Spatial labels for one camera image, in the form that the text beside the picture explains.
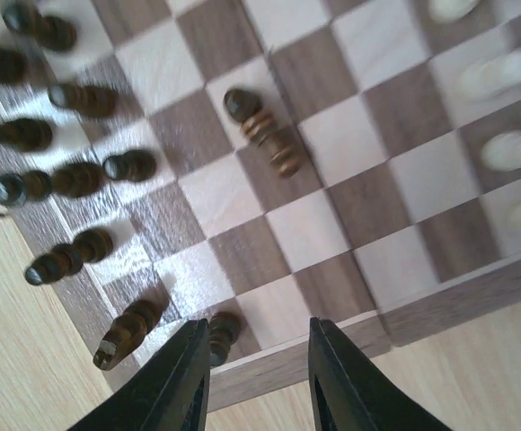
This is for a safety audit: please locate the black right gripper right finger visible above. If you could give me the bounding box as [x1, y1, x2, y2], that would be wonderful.
[308, 317, 449, 431]

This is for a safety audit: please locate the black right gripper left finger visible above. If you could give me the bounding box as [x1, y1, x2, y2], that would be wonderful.
[71, 319, 210, 431]

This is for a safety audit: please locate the dark rook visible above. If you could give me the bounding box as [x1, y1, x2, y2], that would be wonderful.
[93, 299, 163, 371]

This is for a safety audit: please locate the dark pawn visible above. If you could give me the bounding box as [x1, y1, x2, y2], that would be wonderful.
[0, 48, 26, 84]
[208, 312, 242, 368]
[102, 149, 157, 182]

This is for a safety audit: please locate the wooden chess board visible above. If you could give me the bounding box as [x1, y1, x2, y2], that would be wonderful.
[0, 1, 521, 410]

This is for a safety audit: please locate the dark bishop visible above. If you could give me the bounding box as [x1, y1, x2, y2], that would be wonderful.
[223, 87, 301, 178]

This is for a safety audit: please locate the row of white chess pieces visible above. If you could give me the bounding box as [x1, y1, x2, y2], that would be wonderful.
[426, 0, 521, 234]

